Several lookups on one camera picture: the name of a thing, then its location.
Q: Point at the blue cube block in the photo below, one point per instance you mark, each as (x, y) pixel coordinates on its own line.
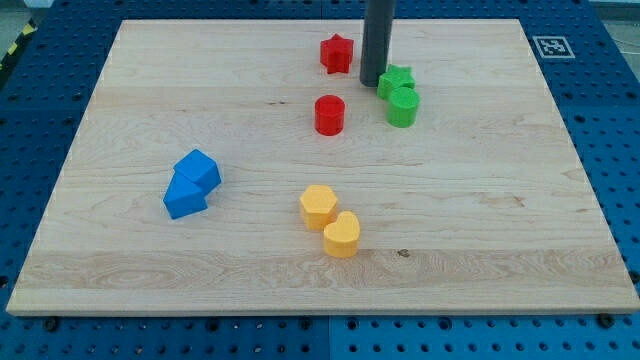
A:
(200, 169)

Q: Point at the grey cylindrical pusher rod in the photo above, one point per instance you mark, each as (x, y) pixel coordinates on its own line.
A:
(377, 29)

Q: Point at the green star block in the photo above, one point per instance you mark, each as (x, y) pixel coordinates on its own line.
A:
(395, 77)

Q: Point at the white fiducial marker tag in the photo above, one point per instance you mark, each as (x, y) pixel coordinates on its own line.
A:
(553, 47)

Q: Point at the light wooden board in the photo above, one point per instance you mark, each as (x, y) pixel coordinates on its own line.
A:
(481, 207)

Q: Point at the blue triangular prism block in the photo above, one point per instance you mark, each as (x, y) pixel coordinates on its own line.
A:
(183, 197)

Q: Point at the green cylinder block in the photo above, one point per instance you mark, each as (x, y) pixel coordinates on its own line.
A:
(403, 103)

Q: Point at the red cylinder block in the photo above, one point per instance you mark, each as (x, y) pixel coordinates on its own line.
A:
(329, 115)

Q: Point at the yellow heart block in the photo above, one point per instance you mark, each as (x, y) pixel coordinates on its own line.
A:
(341, 237)

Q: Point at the yellow hexagon block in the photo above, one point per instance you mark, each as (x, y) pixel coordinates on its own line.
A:
(318, 206)

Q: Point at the red star block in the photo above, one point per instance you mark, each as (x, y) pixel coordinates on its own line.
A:
(336, 54)

